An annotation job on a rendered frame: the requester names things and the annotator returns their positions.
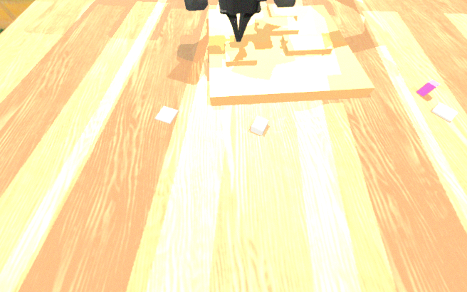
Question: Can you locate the white flat square tile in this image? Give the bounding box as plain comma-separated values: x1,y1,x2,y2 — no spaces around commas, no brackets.
155,106,179,124
432,103,458,122

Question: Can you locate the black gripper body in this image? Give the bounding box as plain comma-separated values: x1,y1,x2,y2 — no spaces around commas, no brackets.
184,0,296,11

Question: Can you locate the white puzzle board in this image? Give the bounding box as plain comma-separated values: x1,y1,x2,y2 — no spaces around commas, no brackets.
209,4,374,106

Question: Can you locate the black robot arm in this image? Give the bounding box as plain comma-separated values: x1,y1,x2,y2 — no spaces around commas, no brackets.
226,0,267,15

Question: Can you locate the white cube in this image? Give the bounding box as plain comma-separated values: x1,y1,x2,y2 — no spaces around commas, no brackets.
251,116,268,136

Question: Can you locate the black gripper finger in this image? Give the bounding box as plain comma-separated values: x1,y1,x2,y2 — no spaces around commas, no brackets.
238,5,261,42
219,2,238,43

